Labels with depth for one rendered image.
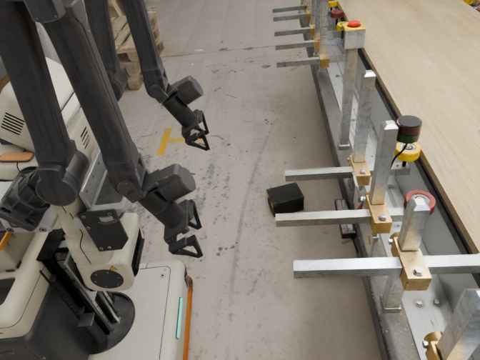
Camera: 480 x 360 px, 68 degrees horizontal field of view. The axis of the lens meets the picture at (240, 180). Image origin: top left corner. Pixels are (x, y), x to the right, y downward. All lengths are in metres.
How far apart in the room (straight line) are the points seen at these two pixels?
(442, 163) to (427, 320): 0.48
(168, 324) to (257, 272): 0.62
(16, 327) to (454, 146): 1.47
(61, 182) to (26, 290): 0.59
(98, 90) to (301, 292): 1.55
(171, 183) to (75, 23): 0.34
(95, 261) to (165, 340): 0.55
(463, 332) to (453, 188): 0.60
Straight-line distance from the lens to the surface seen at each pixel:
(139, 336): 1.66
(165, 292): 1.73
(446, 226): 1.25
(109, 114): 0.68
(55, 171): 0.76
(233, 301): 1.96
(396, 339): 1.11
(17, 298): 1.29
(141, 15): 1.05
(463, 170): 1.29
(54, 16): 0.60
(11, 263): 1.34
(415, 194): 1.16
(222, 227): 2.27
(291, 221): 1.10
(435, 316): 1.26
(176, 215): 0.83
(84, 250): 1.18
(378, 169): 1.06
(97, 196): 1.07
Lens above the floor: 1.67
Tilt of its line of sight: 41 degrees down
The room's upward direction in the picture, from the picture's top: 9 degrees counter-clockwise
